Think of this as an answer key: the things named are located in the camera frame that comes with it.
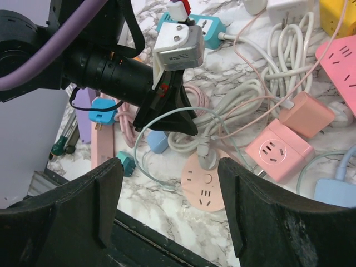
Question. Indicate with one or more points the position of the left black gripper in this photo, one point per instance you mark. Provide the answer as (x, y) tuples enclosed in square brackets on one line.
[(128, 80)]

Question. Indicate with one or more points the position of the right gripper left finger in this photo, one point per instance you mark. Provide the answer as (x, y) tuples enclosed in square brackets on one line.
[(70, 225)]

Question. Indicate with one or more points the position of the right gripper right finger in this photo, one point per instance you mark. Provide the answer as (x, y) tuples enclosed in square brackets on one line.
[(271, 226)]

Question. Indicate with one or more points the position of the blue small plug adapter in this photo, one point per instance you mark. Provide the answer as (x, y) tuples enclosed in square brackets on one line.
[(101, 118)]

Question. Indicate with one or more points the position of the light blue power strip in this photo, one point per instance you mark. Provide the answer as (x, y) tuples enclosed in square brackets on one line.
[(337, 191)]

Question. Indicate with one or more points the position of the pink cube socket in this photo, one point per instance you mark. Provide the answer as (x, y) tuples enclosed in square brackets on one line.
[(280, 152)]

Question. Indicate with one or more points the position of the teal small plug adapter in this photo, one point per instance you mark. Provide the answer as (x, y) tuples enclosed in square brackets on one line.
[(128, 163)]

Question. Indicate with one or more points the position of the pink long power strip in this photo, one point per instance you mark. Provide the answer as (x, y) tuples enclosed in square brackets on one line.
[(102, 144)]

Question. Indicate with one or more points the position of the purple power strip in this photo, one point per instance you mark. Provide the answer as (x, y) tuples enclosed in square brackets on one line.
[(84, 99)]

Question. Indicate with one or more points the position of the pink triangular socket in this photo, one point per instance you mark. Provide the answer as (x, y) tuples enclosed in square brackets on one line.
[(339, 65)]

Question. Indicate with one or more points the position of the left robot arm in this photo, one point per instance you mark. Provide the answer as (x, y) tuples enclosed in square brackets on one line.
[(92, 44)]

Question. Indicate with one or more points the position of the light blue small plug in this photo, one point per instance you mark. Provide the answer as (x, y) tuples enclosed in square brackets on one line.
[(157, 141)]

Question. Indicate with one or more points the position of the pink round socket base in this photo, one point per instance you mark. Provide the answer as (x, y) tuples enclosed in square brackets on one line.
[(201, 187)]

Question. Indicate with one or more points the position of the white flat plug adapter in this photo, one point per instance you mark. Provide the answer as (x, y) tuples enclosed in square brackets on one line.
[(293, 10)]

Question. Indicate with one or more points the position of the yellow cube socket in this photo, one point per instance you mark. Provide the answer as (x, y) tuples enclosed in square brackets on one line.
[(330, 14)]

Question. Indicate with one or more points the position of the salmon cube charger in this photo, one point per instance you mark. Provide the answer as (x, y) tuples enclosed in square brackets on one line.
[(308, 116)]

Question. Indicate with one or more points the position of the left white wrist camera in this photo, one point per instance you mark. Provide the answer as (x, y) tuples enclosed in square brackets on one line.
[(179, 45)]

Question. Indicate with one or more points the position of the green handle screwdriver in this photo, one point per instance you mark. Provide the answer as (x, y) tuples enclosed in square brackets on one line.
[(66, 143)]

